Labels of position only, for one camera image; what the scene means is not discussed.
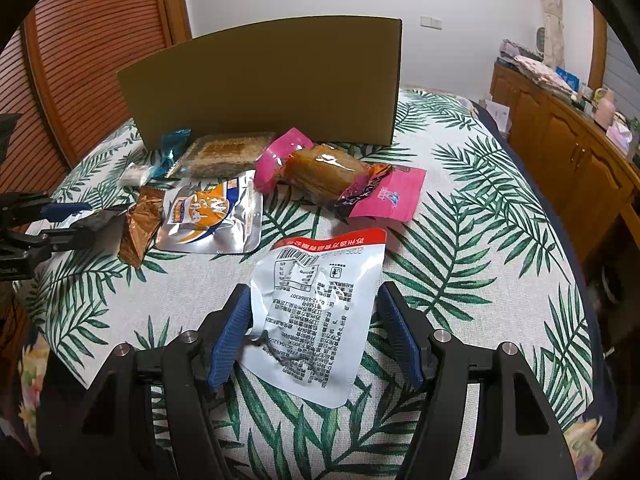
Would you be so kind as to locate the window blinds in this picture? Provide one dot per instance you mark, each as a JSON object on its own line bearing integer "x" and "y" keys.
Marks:
{"x": 622, "y": 75}

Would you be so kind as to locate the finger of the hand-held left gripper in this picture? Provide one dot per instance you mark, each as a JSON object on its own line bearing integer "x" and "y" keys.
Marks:
{"x": 65, "y": 210}
{"x": 60, "y": 240}

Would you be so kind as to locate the white wall socket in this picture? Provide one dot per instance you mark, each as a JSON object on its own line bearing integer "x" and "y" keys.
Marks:
{"x": 431, "y": 22}

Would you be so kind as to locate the green leaf print tablecloth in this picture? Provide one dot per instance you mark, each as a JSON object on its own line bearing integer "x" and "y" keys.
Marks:
{"x": 475, "y": 240}

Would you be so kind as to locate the grey foil snack packet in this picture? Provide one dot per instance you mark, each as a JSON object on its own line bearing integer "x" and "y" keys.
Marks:
{"x": 102, "y": 230}

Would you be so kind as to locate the wooden cabinet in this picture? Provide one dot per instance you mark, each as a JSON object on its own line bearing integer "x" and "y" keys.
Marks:
{"x": 560, "y": 135}

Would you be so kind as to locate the brown cardboard box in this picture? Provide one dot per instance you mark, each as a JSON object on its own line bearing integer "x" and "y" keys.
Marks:
{"x": 260, "y": 85}

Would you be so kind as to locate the small white snack packet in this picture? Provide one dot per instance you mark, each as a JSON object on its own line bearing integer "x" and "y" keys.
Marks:
{"x": 135, "y": 175}

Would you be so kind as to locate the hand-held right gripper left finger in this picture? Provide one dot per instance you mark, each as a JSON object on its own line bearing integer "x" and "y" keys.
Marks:
{"x": 231, "y": 330}

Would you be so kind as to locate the pink-ended cake packet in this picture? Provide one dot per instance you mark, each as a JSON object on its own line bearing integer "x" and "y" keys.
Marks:
{"x": 320, "y": 167}

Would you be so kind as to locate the clear sesame bar pack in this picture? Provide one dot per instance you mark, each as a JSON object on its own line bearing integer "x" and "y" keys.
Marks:
{"x": 225, "y": 155}

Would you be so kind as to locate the blue foil snack packet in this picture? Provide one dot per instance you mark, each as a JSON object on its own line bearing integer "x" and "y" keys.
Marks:
{"x": 172, "y": 147}

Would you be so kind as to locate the white lace curtain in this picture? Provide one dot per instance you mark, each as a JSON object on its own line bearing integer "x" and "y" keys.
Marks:
{"x": 552, "y": 10}

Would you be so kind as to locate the small white fan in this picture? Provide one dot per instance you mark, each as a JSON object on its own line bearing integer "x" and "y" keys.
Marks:
{"x": 540, "y": 40}

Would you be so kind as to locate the pink bottle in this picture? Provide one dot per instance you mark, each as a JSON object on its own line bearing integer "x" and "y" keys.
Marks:
{"x": 605, "y": 107}

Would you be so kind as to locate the blue box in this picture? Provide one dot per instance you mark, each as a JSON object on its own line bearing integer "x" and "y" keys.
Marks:
{"x": 567, "y": 79}

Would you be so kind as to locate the white red-topped snack packet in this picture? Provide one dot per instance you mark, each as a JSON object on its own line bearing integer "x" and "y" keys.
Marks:
{"x": 310, "y": 320}

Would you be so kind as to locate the pink black-trimmed snack packet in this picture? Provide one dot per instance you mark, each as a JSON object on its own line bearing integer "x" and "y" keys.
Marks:
{"x": 395, "y": 197}

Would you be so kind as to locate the pile of folded cloths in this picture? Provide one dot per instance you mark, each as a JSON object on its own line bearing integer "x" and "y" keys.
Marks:
{"x": 537, "y": 67}

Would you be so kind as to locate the silver orange snack packet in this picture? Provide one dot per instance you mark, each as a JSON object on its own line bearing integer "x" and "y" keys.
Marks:
{"x": 210, "y": 215}

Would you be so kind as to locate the brown foil snack packet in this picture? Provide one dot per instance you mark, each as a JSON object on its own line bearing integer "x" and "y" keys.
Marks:
{"x": 142, "y": 225}

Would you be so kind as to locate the louvered wooden door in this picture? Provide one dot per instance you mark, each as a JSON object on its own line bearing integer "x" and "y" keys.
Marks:
{"x": 90, "y": 60}

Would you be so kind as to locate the white paper sheet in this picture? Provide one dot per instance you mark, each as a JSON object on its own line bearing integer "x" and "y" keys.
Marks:
{"x": 496, "y": 116}

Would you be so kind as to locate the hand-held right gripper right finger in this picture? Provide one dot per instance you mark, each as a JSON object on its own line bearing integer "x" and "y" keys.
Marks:
{"x": 400, "y": 340}

